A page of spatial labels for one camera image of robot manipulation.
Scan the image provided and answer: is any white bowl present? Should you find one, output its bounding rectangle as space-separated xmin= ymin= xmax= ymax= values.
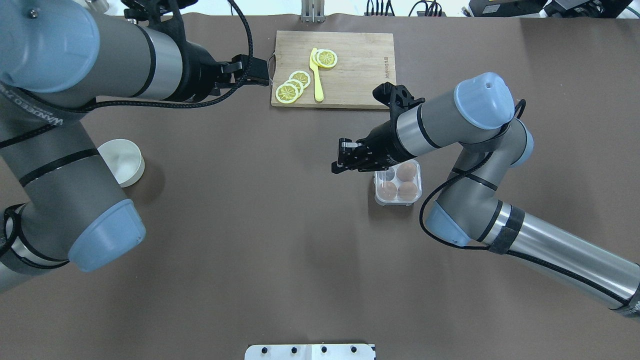
xmin=97 ymin=138 xmax=146 ymax=188

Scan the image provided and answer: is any lemon slice by knife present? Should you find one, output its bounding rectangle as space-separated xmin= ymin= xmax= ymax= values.
xmin=311 ymin=48 xmax=338 ymax=69

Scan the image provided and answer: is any yellow plastic knife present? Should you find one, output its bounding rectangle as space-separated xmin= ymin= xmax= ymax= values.
xmin=308 ymin=47 xmax=325 ymax=103

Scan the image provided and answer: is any clear plastic egg box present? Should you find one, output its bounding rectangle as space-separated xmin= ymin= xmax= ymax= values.
xmin=373 ymin=159 xmax=423 ymax=207

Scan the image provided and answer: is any black stand beside laptop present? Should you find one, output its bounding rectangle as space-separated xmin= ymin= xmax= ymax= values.
xmin=542 ymin=0 xmax=633 ymax=19

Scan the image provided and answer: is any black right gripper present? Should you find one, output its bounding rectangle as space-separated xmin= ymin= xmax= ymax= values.
xmin=331 ymin=120 xmax=407 ymax=174

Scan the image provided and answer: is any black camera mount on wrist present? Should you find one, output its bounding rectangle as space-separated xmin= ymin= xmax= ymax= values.
xmin=372 ymin=82 xmax=426 ymax=123

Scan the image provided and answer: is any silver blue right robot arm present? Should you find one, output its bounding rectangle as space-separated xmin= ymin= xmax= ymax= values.
xmin=331 ymin=71 xmax=640 ymax=321

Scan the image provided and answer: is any black laptop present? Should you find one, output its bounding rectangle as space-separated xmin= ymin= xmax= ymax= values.
xmin=468 ymin=0 xmax=548 ymax=18

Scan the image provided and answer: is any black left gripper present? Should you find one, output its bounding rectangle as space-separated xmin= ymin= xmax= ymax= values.
xmin=177 ymin=41 xmax=271 ymax=103

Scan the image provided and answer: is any aluminium frame post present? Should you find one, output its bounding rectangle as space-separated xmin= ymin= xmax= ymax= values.
xmin=300 ymin=0 xmax=326 ymax=24

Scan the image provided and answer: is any brown egg from bowl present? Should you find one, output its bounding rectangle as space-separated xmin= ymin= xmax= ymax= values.
xmin=377 ymin=181 xmax=398 ymax=202

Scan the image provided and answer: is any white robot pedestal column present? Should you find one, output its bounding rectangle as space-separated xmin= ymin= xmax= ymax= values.
xmin=244 ymin=342 xmax=377 ymax=360

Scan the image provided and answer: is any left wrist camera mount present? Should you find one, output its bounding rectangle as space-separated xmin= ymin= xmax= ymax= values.
xmin=121 ymin=0 xmax=198 ymax=36

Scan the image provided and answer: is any black looped wrist cable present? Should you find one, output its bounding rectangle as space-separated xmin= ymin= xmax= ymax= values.
xmin=419 ymin=99 xmax=528 ymax=251

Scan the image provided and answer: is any brown egg in box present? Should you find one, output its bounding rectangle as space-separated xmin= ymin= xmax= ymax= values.
xmin=397 ymin=181 xmax=419 ymax=203
xmin=395 ymin=162 xmax=418 ymax=182

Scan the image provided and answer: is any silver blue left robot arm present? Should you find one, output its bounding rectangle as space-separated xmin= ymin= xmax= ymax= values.
xmin=1 ymin=0 xmax=270 ymax=292

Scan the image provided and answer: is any wooden cutting board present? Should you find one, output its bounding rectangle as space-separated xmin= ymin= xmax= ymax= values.
xmin=270 ymin=30 xmax=397 ymax=110

